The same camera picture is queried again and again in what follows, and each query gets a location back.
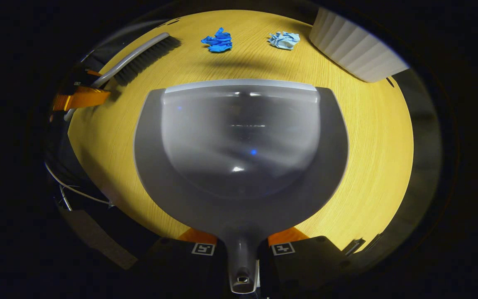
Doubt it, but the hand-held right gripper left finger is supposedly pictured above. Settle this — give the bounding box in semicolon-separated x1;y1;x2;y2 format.
133;228;228;299

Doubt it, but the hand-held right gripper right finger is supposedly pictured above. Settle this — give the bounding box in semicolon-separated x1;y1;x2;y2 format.
258;226;349;299

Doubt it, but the small grey broom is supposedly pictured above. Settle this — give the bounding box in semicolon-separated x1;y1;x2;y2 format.
64;32;181;122

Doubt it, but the dark blue paper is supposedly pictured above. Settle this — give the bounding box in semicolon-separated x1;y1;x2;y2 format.
201;27;233;53

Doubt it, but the grey dustpan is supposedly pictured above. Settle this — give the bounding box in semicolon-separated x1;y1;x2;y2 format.
133;79;349;294

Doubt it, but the light blue paper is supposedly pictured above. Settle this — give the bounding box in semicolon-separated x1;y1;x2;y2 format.
268;31;301;51

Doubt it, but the white ribbed garbage bin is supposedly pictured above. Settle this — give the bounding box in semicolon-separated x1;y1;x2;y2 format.
309;7;410;83

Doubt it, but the wooden desktop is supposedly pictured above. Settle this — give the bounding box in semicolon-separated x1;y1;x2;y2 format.
68;9;414;254

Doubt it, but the white cable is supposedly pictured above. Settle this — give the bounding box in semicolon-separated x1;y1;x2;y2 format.
45;162;113;207

